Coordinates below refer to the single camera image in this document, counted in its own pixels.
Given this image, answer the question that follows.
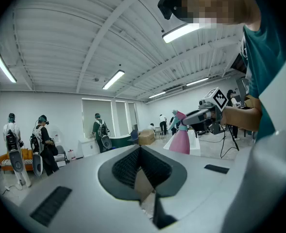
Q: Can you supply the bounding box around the folding chair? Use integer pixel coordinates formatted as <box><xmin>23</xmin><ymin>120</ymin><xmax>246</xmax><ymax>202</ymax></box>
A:
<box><xmin>55</xmin><ymin>145</ymin><xmax>70</xmax><ymax>165</ymax></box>

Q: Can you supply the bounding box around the white tub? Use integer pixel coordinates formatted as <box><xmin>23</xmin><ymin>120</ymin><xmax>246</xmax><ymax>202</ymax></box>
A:
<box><xmin>163</xmin><ymin>129</ymin><xmax>202</xmax><ymax>157</ymax></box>

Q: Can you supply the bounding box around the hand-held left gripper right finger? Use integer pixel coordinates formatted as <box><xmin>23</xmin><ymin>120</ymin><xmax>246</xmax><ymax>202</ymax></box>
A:
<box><xmin>140</xmin><ymin>144</ymin><xmax>243</xmax><ymax>228</ymax></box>

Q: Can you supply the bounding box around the cardboard box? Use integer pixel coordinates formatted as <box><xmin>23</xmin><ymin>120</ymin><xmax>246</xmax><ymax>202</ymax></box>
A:
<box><xmin>137</xmin><ymin>129</ymin><xmax>156</xmax><ymax>146</ymax></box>

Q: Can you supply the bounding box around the grey backpack rig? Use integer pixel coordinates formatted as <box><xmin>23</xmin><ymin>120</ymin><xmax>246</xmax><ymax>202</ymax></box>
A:
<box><xmin>98</xmin><ymin>120</ymin><xmax>113</xmax><ymax>150</ymax></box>
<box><xmin>30</xmin><ymin>125</ymin><xmax>44</xmax><ymax>177</ymax></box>
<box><xmin>5</xmin><ymin>129</ymin><xmax>24</xmax><ymax>173</ymax></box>

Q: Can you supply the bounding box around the orange sofa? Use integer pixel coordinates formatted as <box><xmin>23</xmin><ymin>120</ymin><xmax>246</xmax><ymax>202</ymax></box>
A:
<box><xmin>0</xmin><ymin>148</ymin><xmax>34</xmax><ymax>172</ymax></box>

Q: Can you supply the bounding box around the dark green counter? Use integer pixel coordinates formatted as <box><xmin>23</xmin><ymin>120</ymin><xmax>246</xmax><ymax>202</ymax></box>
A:
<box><xmin>108</xmin><ymin>134</ymin><xmax>135</xmax><ymax>148</ymax></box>

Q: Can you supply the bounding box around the person's right forearm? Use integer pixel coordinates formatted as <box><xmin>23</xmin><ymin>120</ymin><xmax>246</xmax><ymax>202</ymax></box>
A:
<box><xmin>220</xmin><ymin>105</ymin><xmax>263</xmax><ymax>132</ymax></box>

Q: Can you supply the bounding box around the white cabinet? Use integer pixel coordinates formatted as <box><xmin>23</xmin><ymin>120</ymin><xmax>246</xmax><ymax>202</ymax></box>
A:
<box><xmin>78</xmin><ymin>137</ymin><xmax>101</xmax><ymax>158</ymax></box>

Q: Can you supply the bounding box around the long ceiling light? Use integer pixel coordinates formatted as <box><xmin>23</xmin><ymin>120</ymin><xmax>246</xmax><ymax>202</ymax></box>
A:
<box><xmin>148</xmin><ymin>91</ymin><xmax>167</xmax><ymax>99</ymax></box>
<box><xmin>185</xmin><ymin>77</ymin><xmax>210</xmax><ymax>87</ymax></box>
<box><xmin>162</xmin><ymin>22</ymin><xmax>202</xmax><ymax>44</ymax></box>
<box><xmin>102</xmin><ymin>69</ymin><xmax>125</xmax><ymax>90</ymax></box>
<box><xmin>0</xmin><ymin>51</ymin><xmax>17</xmax><ymax>83</ymax></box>

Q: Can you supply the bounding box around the blue chair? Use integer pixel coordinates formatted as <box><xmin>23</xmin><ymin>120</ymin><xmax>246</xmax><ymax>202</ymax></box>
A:
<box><xmin>127</xmin><ymin>129</ymin><xmax>140</xmax><ymax>145</ymax></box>

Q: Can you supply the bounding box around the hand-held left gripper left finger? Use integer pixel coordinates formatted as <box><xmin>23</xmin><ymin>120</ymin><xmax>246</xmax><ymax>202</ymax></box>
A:
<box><xmin>18</xmin><ymin>144</ymin><xmax>156</xmax><ymax>233</ymax></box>

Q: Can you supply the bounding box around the person's shirt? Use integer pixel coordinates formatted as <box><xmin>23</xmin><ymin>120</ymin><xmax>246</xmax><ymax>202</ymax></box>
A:
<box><xmin>241</xmin><ymin>0</ymin><xmax>286</xmax><ymax>142</ymax></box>

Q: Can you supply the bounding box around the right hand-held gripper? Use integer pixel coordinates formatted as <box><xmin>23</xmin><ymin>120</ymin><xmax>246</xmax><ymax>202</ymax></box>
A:
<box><xmin>181</xmin><ymin>87</ymin><xmax>229</xmax><ymax>135</ymax></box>

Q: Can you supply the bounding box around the narrow grey window blind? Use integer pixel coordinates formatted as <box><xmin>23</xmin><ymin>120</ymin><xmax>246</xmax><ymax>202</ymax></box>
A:
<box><xmin>115</xmin><ymin>101</ymin><xmax>130</xmax><ymax>136</ymax></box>
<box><xmin>128</xmin><ymin>102</ymin><xmax>138</xmax><ymax>131</ymax></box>

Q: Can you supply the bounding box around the person's head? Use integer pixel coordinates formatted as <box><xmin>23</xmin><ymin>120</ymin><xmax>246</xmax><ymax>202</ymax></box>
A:
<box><xmin>181</xmin><ymin>0</ymin><xmax>262</xmax><ymax>31</ymax></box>

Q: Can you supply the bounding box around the person's right hand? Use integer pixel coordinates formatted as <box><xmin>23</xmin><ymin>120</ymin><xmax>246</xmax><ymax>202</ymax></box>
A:
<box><xmin>209</xmin><ymin>110</ymin><xmax>222</xmax><ymax>127</ymax></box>

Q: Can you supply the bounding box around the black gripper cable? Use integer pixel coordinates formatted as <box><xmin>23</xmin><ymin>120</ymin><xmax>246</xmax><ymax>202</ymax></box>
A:
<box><xmin>219</xmin><ymin>124</ymin><xmax>240</xmax><ymax>159</ymax></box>

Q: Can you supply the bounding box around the black head-worn camera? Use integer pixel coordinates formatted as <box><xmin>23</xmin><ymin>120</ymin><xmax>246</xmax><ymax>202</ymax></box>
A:
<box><xmin>157</xmin><ymin>0</ymin><xmax>194</xmax><ymax>21</ymax></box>

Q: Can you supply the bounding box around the wide grey window blind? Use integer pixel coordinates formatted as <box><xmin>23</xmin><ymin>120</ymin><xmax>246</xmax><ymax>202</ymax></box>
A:
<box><xmin>82</xmin><ymin>99</ymin><xmax>116</xmax><ymax>138</ymax></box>

